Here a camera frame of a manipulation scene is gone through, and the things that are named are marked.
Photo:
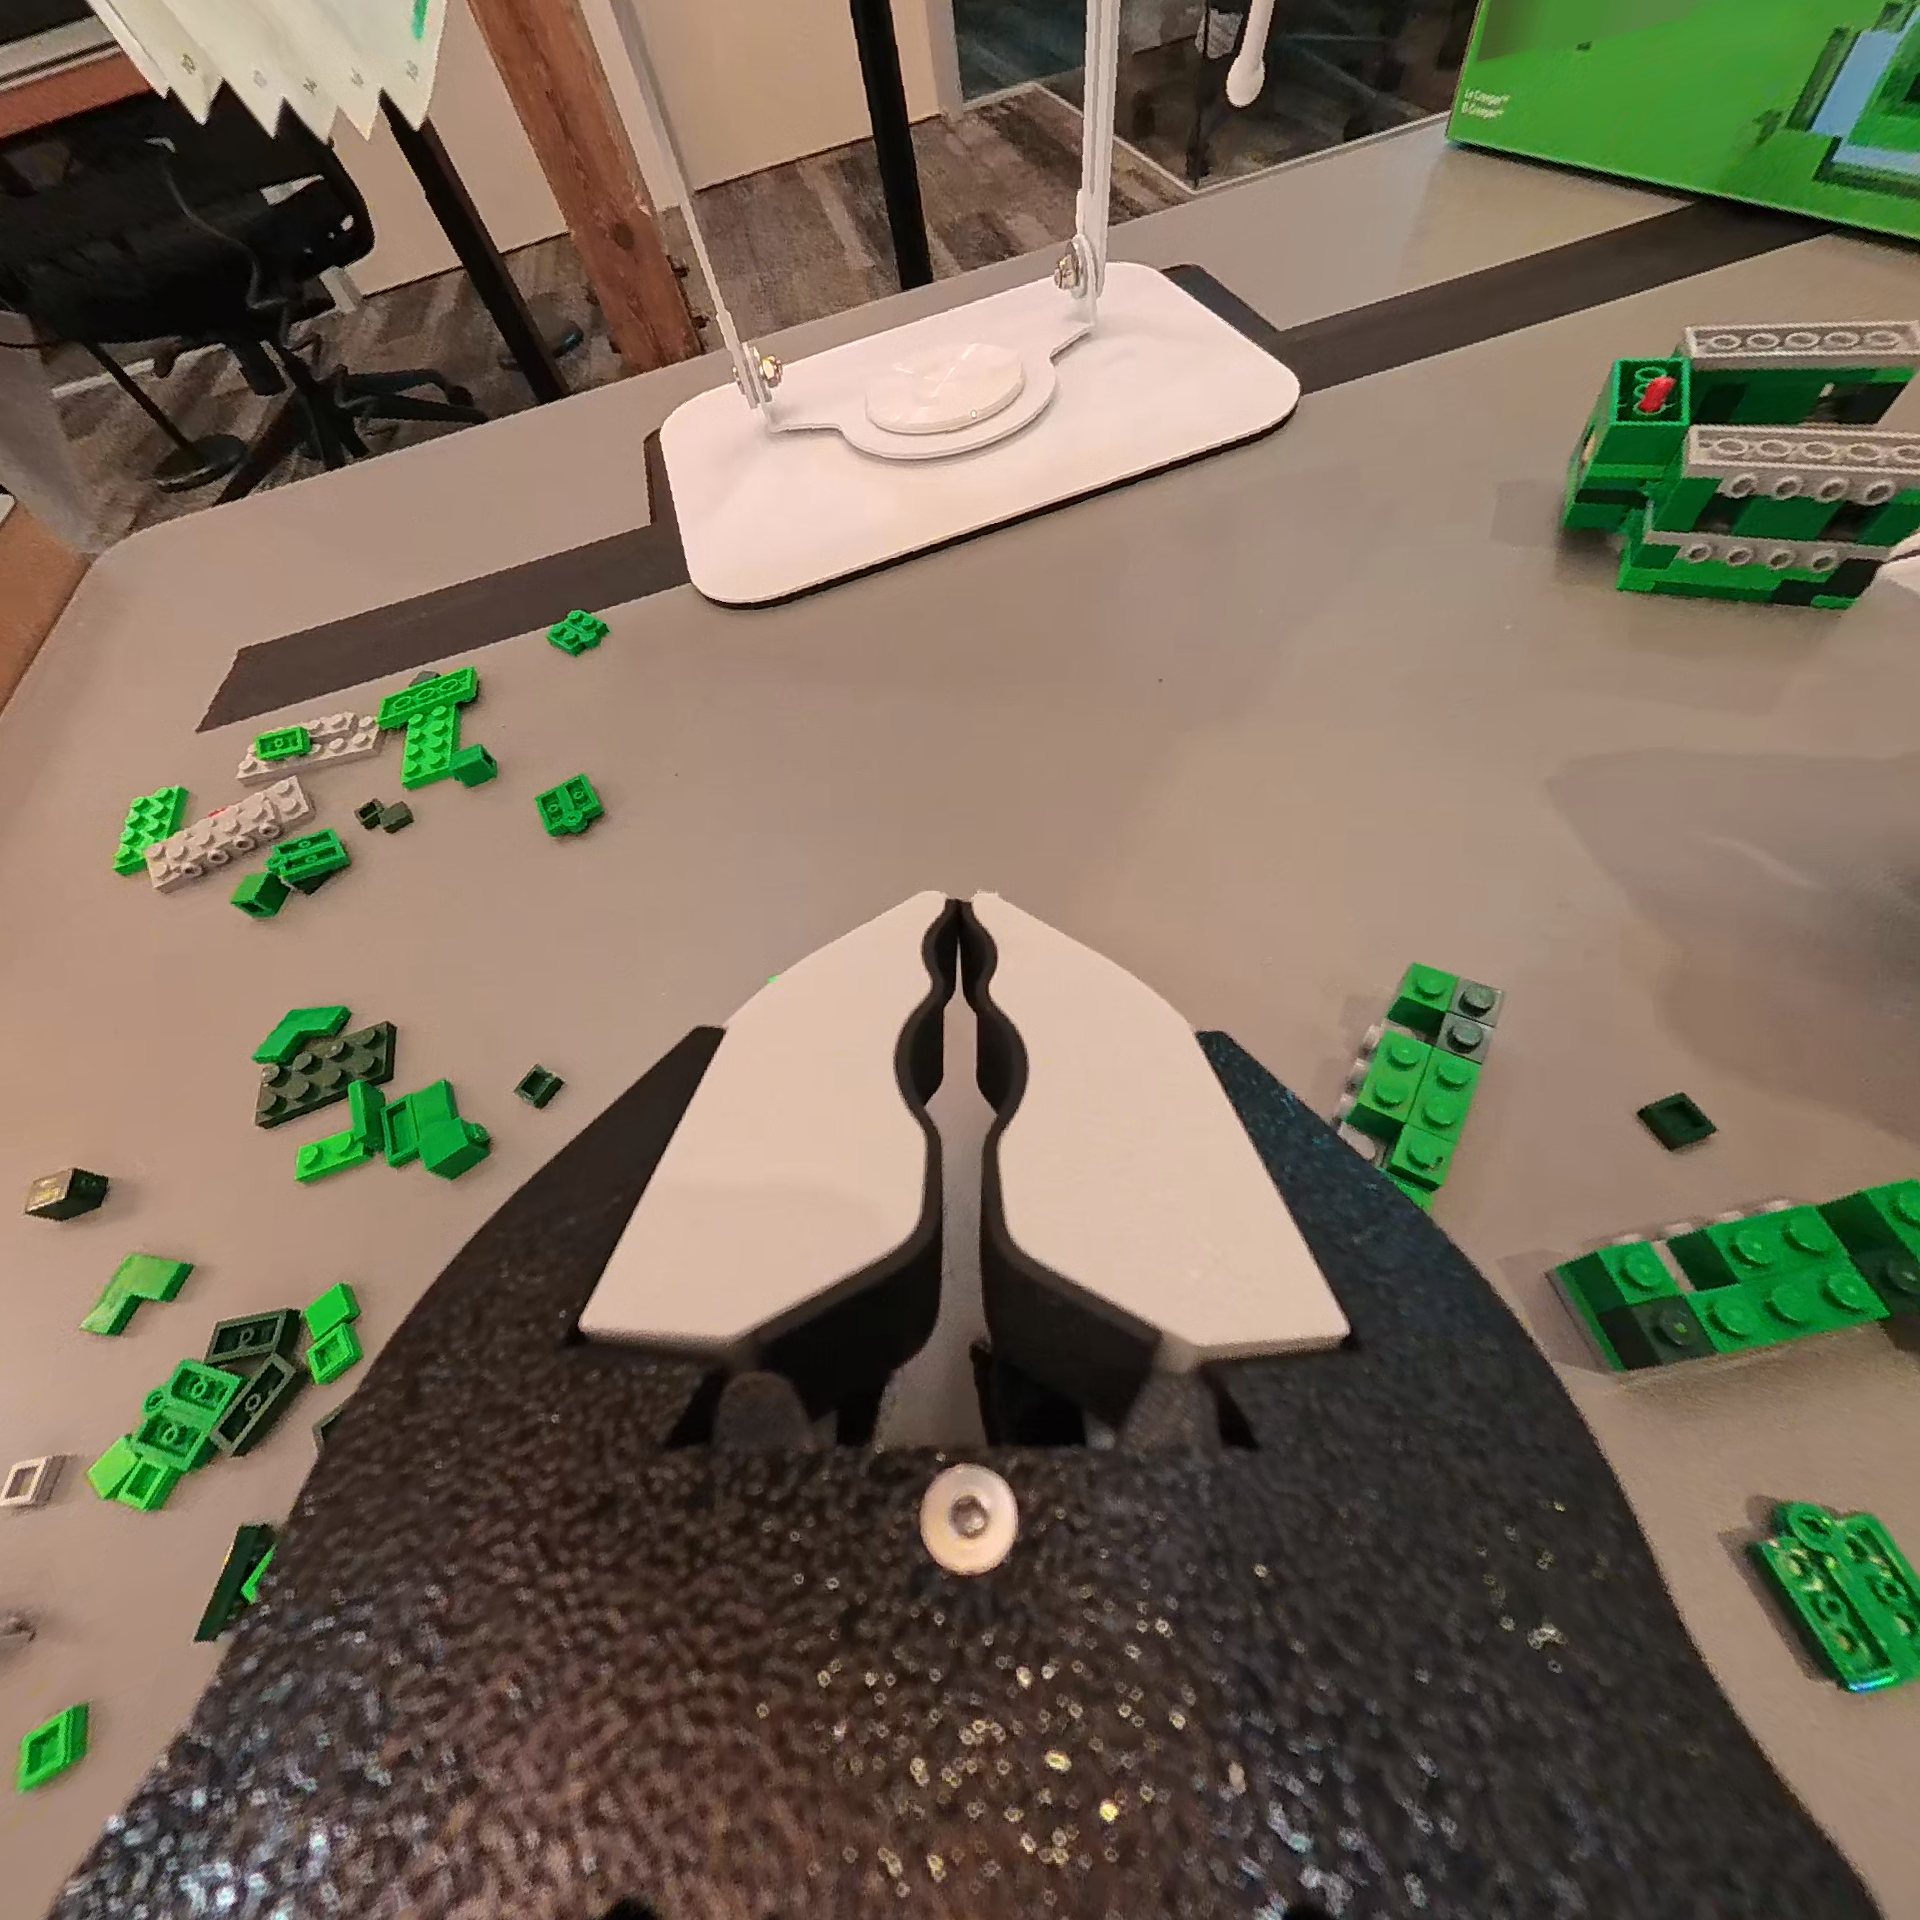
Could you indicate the black office chair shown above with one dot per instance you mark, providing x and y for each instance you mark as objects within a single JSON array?
[{"x": 181, "y": 224}]

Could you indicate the black tape strip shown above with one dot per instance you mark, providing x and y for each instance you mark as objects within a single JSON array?
[{"x": 451, "y": 628}]

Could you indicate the grey desk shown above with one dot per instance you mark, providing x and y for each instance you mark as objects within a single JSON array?
[{"x": 1201, "y": 721}]

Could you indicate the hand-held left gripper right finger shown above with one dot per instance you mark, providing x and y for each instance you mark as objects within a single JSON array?
[{"x": 1154, "y": 1184}]

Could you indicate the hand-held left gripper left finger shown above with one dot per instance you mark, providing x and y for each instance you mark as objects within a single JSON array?
[{"x": 779, "y": 1171}]

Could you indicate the green grey brick build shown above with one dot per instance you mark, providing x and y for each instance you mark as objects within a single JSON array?
[{"x": 1757, "y": 509}]

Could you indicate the scatter of loose small bricks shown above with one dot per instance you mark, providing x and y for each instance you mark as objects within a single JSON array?
[{"x": 435, "y": 721}]

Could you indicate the wooden post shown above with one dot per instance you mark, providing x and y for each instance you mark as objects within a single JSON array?
[{"x": 586, "y": 194}]

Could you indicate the small dark tile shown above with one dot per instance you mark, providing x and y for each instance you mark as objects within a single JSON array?
[{"x": 1674, "y": 1119}]

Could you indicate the green cardboard box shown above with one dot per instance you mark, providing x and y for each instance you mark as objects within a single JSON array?
[{"x": 1650, "y": 90}]

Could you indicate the hanging white paper sheets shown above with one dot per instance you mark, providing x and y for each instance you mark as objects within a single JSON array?
[{"x": 271, "y": 53}]

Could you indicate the black slanted stand leg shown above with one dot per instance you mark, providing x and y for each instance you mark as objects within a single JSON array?
[{"x": 473, "y": 253}]

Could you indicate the white flat-base stand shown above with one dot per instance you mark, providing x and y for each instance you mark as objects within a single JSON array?
[{"x": 975, "y": 451}]

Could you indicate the small green plate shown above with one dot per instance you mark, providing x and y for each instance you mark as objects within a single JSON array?
[{"x": 1845, "y": 1604}]

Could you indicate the black tripod pole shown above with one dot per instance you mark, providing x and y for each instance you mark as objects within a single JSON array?
[{"x": 891, "y": 149}]

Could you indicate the long green brick assembly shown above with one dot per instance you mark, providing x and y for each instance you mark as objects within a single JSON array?
[{"x": 1739, "y": 1275}]

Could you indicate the stepped green brick assembly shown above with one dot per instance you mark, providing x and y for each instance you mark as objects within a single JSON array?
[{"x": 1417, "y": 1079}]

